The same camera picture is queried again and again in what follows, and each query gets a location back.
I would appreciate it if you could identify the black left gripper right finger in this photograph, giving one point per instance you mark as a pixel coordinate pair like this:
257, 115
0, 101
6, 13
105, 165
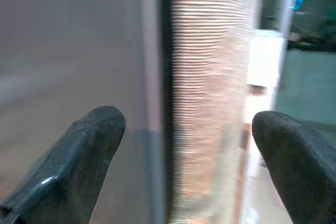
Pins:
302, 169

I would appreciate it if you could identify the small blue object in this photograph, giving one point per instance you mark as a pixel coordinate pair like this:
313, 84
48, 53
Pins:
296, 2

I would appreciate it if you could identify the white appliance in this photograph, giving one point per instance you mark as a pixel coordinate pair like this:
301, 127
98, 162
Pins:
265, 58

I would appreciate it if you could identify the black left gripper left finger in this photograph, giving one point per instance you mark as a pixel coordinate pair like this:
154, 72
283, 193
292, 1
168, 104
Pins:
73, 171

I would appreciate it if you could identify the fridge door white inside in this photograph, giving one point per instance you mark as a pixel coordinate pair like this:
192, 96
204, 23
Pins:
65, 51

